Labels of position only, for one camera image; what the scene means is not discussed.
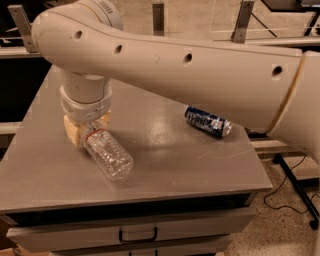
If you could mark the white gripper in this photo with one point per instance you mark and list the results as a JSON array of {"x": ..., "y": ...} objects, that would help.
[{"x": 87, "y": 109}]

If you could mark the clear plastic water bottle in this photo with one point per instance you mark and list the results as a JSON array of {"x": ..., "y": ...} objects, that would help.
[{"x": 113, "y": 160}]

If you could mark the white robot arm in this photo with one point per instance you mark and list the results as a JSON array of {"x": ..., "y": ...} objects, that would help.
[{"x": 274, "y": 90}]

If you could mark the blue soda can right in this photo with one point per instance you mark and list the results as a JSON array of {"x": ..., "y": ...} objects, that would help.
[{"x": 208, "y": 122}]

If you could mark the grey table drawer upper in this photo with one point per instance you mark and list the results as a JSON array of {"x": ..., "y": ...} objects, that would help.
[{"x": 169, "y": 234}]

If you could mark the grey lower drawer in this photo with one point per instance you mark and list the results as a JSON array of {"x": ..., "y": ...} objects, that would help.
[{"x": 178, "y": 247}]

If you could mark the clear acrylic barrier panel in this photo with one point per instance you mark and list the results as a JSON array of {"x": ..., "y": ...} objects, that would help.
[{"x": 210, "y": 19}]

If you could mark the black stand leg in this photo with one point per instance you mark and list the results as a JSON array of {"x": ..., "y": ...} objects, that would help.
[{"x": 314, "y": 223}]

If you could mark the black drawer handle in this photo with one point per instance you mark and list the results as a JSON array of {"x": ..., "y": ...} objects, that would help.
[{"x": 137, "y": 236}]

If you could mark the metal bracket left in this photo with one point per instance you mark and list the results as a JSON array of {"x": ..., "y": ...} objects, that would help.
[{"x": 23, "y": 25}]

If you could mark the metal bracket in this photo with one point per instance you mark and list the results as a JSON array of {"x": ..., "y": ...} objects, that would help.
[
  {"x": 23, "y": 25},
  {"x": 240, "y": 29},
  {"x": 158, "y": 19}
]

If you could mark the metal bracket middle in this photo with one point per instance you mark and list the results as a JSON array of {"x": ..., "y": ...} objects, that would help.
[{"x": 158, "y": 19}]

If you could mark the metal bracket right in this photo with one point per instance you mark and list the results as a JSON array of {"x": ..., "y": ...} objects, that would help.
[{"x": 240, "y": 29}]

